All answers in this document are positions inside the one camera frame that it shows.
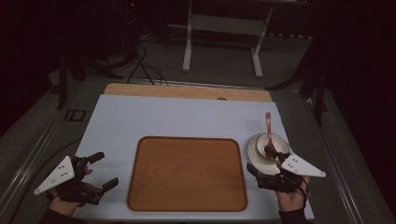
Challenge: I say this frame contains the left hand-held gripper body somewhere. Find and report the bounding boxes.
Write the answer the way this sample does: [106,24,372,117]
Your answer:
[34,155,105,206]

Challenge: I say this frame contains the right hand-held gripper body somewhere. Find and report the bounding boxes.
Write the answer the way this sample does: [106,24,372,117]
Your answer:
[256,152,327,194]

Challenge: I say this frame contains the white bowl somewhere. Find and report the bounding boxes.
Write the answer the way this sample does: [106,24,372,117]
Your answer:
[255,133,291,161]

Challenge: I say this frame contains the brown spoon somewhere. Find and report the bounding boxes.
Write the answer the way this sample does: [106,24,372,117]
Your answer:
[264,111,278,161]

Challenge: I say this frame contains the person's left hand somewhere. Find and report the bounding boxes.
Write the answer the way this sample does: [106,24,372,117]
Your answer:
[48,167,94,217]

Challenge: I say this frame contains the person's right hand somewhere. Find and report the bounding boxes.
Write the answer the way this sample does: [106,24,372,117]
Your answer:
[275,175,311,213]

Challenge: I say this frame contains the wooden tray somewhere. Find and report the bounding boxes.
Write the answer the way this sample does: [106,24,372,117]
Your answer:
[126,135,248,213]

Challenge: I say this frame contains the black stand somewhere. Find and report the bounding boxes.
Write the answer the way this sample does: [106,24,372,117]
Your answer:
[56,46,125,110]
[265,60,330,127]

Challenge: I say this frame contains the white table mat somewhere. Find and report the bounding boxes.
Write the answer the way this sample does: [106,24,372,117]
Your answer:
[72,93,316,220]

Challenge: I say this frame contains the white metal stand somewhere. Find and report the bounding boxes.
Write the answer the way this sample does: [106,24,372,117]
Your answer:
[182,0,275,79]

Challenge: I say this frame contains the thin dark floor cable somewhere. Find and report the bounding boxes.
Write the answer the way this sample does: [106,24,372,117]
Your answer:
[8,137,82,216]

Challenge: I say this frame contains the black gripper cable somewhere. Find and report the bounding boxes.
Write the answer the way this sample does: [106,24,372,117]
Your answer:
[299,176,310,207]

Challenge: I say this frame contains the metal floor rail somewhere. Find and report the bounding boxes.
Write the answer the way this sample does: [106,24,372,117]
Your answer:
[0,104,71,217]
[304,96,366,224]

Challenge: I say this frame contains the black square floor frame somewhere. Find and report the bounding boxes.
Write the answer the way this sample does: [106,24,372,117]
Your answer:
[64,108,87,122]

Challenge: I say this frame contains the black floor cables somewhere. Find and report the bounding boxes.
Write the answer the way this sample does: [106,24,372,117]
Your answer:
[125,42,170,87]

